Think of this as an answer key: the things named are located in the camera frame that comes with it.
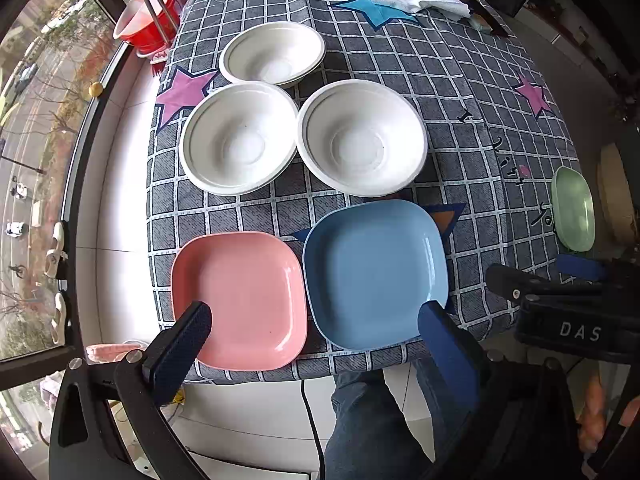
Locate checked grey tablecloth with stars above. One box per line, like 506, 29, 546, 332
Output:
146, 0, 586, 386

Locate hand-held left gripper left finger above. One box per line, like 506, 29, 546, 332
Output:
49, 301, 214, 480

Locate pink cloth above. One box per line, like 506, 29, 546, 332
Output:
86, 342, 148, 365

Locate person's right hand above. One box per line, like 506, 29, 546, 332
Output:
578, 371, 640, 457

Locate white slipper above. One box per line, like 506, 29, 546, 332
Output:
51, 292, 69, 347
44, 222, 68, 279

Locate green square plate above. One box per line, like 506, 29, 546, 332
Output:
550, 166, 596, 253

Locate person's leg in jeans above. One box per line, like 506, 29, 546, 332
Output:
324, 355, 481, 480

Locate black cable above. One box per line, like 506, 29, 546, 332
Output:
300, 379, 327, 480

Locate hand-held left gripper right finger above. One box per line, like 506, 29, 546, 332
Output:
417, 299, 598, 480

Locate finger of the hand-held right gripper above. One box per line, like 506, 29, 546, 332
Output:
555, 253, 640, 285
484, 262, 618, 307

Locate pink square plate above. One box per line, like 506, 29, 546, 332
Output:
170, 231, 308, 373

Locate blue square plate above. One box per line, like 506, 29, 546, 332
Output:
302, 199, 449, 352

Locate white paper bowl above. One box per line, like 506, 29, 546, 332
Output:
296, 79, 429, 198
179, 80, 300, 197
218, 21, 327, 87

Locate red bucket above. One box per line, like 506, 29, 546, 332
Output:
113, 0, 181, 58
125, 0, 182, 47

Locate beige round stool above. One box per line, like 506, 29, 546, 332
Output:
597, 143, 638, 247

